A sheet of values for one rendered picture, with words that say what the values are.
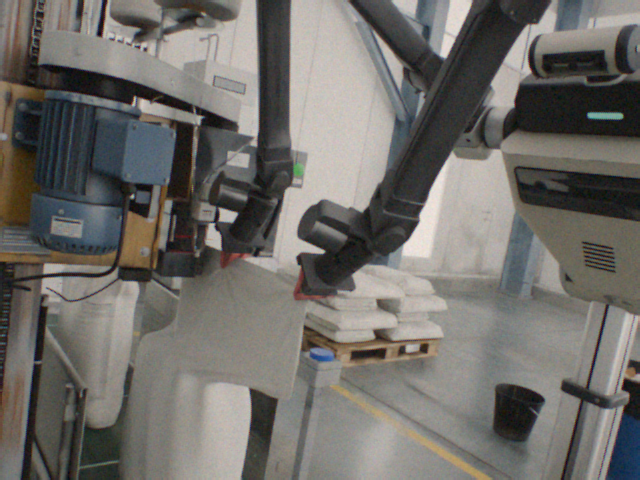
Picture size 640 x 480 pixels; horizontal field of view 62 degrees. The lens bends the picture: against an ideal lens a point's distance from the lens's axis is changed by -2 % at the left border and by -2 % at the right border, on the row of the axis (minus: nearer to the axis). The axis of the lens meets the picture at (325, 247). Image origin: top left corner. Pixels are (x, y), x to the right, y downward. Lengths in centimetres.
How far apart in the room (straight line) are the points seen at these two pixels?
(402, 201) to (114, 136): 43
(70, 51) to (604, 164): 86
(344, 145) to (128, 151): 588
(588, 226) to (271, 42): 66
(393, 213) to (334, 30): 589
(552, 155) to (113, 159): 74
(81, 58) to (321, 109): 561
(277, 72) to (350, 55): 575
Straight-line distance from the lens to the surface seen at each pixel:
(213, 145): 120
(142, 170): 87
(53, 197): 94
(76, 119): 92
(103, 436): 188
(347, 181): 674
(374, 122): 697
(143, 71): 93
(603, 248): 111
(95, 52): 90
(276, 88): 99
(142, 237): 117
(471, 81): 66
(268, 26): 97
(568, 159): 103
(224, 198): 103
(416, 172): 72
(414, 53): 108
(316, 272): 87
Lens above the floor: 126
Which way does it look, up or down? 6 degrees down
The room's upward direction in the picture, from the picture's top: 10 degrees clockwise
